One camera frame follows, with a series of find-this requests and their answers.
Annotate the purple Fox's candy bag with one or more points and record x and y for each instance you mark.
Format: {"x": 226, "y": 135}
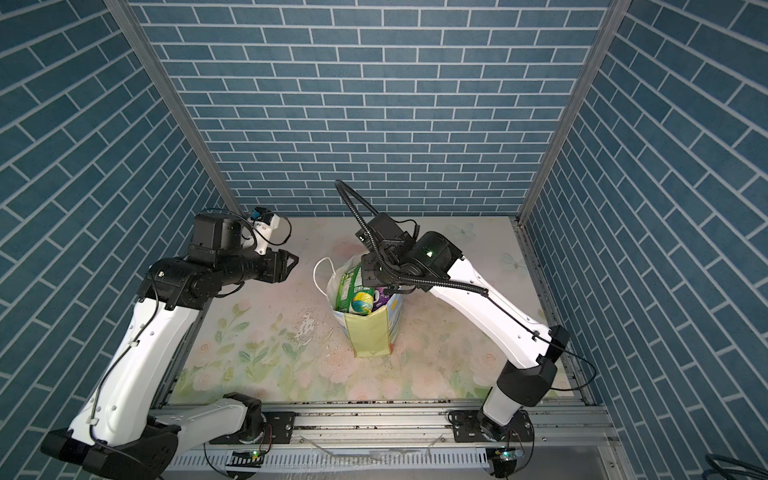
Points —
{"x": 382, "y": 297}

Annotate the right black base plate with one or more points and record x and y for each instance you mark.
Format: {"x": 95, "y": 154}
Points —
{"x": 473, "y": 426}

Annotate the green yellow lemon candy bag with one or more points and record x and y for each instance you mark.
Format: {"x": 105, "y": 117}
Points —
{"x": 353, "y": 296}

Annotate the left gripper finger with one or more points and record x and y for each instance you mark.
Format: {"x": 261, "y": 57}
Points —
{"x": 283, "y": 273}
{"x": 289, "y": 259}

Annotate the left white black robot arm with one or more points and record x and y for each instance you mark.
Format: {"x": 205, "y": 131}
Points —
{"x": 114, "y": 435}

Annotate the aluminium mounting rail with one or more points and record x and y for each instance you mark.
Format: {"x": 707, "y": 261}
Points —
{"x": 348, "y": 436}

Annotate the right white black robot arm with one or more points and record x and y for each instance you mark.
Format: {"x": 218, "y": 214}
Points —
{"x": 434, "y": 264}

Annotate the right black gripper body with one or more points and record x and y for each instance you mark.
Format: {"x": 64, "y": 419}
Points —
{"x": 373, "y": 271}

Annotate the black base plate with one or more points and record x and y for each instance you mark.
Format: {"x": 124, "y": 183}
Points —
{"x": 473, "y": 426}
{"x": 264, "y": 429}

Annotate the white green paper bag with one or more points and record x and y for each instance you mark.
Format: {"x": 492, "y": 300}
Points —
{"x": 372, "y": 335}

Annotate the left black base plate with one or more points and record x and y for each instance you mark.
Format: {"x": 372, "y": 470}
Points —
{"x": 264, "y": 429}

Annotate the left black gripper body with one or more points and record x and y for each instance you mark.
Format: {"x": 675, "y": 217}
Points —
{"x": 268, "y": 267}

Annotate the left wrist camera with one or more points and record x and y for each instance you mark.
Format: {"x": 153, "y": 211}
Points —
{"x": 265, "y": 223}

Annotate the floral table mat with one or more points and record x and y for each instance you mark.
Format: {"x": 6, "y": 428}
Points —
{"x": 281, "y": 342}

